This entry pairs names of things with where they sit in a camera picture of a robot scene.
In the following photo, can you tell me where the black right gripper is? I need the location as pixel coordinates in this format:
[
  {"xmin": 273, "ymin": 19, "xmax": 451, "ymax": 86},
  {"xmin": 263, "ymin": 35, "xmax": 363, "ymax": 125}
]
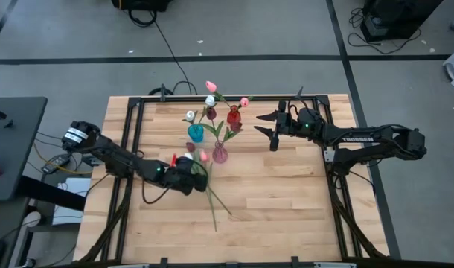
[{"xmin": 254, "ymin": 100, "xmax": 312, "ymax": 152}]

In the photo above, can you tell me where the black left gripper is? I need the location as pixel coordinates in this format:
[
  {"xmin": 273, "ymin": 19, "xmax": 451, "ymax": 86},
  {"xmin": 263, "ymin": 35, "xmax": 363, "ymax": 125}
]
[{"xmin": 162, "ymin": 156, "xmax": 209, "ymax": 197}]

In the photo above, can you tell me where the white artificial tulip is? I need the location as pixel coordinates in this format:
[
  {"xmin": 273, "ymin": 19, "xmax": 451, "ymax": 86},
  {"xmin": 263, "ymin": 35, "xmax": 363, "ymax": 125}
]
[
  {"xmin": 181, "ymin": 109, "xmax": 200, "ymax": 130},
  {"xmin": 195, "ymin": 95, "xmax": 217, "ymax": 128},
  {"xmin": 184, "ymin": 152, "xmax": 233, "ymax": 217}
]

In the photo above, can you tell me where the red glass vase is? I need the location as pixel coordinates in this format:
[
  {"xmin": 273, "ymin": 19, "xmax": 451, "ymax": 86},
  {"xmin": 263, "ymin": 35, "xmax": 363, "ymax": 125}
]
[{"xmin": 226, "ymin": 105, "xmax": 242, "ymax": 126}]

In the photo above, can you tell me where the purple glass vase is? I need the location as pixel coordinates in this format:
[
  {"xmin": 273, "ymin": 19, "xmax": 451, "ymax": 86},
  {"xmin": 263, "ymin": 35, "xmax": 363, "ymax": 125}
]
[{"xmin": 211, "ymin": 140, "xmax": 229, "ymax": 165}]

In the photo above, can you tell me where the teal glass vase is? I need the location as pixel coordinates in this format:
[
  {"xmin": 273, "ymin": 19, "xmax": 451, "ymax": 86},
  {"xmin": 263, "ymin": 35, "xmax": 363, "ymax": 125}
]
[{"xmin": 188, "ymin": 124, "xmax": 205, "ymax": 144}]

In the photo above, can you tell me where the white box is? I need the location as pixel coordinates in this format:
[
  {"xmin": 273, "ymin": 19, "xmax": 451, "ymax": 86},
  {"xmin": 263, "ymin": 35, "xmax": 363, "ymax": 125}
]
[{"xmin": 51, "ymin": 177, "xmax": 92, "ymax": 227}]

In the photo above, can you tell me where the black power adapter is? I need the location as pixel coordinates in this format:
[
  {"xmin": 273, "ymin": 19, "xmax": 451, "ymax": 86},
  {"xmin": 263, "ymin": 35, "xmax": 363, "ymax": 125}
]
[{"xmin": 40, "ymin": 154, "xmax": 71, "ymax": 175}]

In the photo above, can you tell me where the black equipment box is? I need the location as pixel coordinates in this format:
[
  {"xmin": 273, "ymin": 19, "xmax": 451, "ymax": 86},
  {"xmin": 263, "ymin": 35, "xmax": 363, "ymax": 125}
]
[{"xmin": 359, "ymin": 0, "xmax": 444, "ymax": 42}]

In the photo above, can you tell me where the black desk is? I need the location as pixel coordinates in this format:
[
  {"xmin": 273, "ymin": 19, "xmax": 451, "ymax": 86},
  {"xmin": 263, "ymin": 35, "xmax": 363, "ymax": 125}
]
[{"xmin": 0, "ymin": 96, "xmax": 48, "ymax": 202}]

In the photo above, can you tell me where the black equipment case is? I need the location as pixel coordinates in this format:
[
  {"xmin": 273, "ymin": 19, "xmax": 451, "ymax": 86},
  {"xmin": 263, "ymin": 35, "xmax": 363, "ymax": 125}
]
[{"xmin": 111, "ymin": 0, "xmax": 173, "ymax": 12}]

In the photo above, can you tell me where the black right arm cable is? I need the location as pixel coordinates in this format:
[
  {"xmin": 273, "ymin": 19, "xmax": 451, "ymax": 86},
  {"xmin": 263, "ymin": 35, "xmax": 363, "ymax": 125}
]
[{"xmin": 287, "ymin": 97, "xmax": 319, "ymax": 120}]

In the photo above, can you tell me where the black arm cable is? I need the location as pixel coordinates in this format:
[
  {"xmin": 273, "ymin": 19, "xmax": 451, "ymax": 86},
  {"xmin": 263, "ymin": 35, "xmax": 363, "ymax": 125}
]
[
  {"xmin": 141, "ymin": 178, "xmax": 172, "ymax": 205},
  {"xmin": 287, "ymin": 97, "xmax": 319, "ymax": 120}
]

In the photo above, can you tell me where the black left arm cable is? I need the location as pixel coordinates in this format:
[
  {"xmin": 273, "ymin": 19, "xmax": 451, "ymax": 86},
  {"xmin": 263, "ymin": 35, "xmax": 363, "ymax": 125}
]
[{"xmin": 141, "ymin": 178, "xmax": 172, "ymax": 205}]

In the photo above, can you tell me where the yellow cable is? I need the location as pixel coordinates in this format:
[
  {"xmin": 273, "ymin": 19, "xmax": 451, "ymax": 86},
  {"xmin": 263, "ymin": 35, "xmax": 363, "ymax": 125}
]
[{"xmin": 32, "ymin": 141, "xmax": 94, "ymax": 176}]

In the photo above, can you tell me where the black floor cable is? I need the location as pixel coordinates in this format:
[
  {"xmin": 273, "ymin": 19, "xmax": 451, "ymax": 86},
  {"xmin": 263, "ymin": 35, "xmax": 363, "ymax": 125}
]
[{"xmin": 127, "ymin": 9, "xmax": 198, "ymax": 97}]

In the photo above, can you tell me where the black cable bundle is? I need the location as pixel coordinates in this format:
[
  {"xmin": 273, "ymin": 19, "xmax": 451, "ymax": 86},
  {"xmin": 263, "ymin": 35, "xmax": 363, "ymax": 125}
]
[{"xmin": 347, "ymin": 7, "xmax": 423, "ymax": 56}]

